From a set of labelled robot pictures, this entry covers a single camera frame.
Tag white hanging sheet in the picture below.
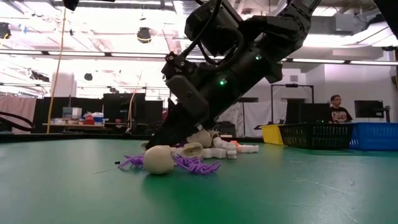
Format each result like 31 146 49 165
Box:
217 100 289 138

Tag person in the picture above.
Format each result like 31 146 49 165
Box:
328 95 354 124

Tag distant wooden workbench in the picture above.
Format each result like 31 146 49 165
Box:
42 123 131 132

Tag black partition wall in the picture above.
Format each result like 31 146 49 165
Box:
32 92 164 135

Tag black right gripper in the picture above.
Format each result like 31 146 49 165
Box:
145 46 284 149

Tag blue plastic basket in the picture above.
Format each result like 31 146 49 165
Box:
349 122 398 152

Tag clear plastic storage box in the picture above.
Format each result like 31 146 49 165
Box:
62 107 83 120

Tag black metal stand frame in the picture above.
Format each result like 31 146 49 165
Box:
271 83 315 125

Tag yellow hanging cable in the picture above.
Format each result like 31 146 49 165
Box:
126 70 144 132
46 9 67 134

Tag yellow plastic basket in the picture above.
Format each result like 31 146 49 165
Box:
261 124 285 146

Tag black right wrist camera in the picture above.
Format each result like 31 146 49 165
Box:
185 0 245 57

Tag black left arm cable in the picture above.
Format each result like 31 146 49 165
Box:
0 111 35 132

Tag black computer monitor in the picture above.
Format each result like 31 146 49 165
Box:
298 103 331 124
354 100 385 119

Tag black ceiling dome camera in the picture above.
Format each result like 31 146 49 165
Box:
136 27 152 44

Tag pink hanging curtain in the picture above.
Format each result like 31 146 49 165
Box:
0 95 37 134

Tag black plastic basket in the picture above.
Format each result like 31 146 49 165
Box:
278 123 355 151

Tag long ceiling light bar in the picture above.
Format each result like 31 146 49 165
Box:
0 49 398 67

